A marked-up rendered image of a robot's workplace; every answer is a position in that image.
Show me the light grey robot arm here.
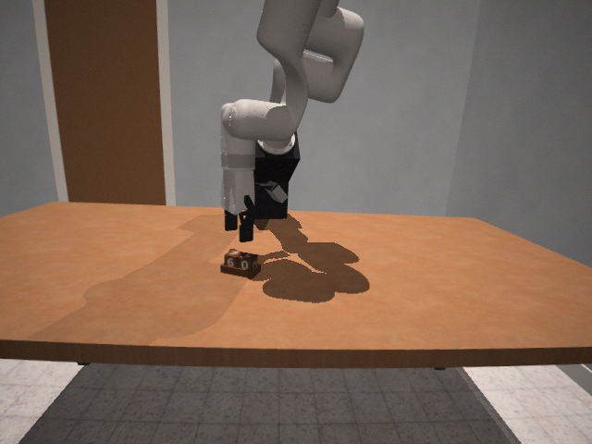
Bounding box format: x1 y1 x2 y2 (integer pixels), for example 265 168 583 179
221 0 364 168

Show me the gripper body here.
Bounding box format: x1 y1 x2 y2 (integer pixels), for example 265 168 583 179
221 166 255 216

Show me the brown number cube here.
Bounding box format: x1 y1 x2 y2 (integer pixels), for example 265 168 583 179
225 250 243 268
239 253 257 270

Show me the brown wooden tray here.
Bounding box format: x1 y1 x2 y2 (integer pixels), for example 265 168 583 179
220 263 261 278

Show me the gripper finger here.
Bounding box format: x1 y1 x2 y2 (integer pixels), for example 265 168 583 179
224 210 238 231
239 195 256 242

